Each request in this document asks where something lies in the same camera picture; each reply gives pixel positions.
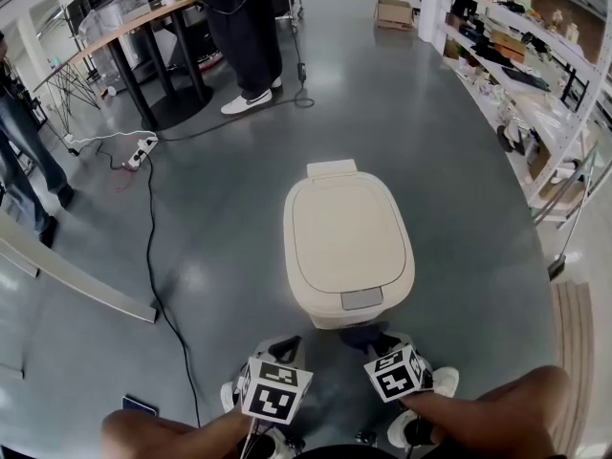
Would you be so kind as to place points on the wooden table with black legs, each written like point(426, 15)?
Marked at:
point(143, 19)

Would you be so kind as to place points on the white power strip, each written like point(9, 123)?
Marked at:
point(142, 150)

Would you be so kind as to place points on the white metal shelf rack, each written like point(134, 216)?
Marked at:
point(540, 113)

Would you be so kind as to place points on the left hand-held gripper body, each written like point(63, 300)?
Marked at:
point(275, 392)

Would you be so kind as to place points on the cream plastic trash bin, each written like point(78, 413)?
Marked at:
point(346, 237)

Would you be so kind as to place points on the brown flat box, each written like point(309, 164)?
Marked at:
point(509, 45)

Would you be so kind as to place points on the open cardboard box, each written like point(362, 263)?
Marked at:
point(394, 13)

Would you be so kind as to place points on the stack of wooden slats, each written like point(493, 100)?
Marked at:
point(573, 352)

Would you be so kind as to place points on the black keyboard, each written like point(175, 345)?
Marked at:
point(525, 78)

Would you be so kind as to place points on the dark blue flat phone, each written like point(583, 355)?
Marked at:
point(138, 406)

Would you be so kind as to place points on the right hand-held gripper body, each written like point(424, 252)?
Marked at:
point(397, 376)

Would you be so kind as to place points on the grey metal profile bar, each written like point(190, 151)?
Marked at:
point(81, 282)

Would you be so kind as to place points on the clear plastic container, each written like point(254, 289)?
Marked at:
point(101, 23)

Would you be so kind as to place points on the person's right white shoe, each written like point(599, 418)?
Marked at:
point(445, 381)

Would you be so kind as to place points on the person's right forearm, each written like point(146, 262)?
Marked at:
point(487, 414)

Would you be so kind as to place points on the dark blue cloth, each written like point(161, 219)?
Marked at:
point(357, 338)

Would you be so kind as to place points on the person's left forearm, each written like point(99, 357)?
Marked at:
point(181, 435)

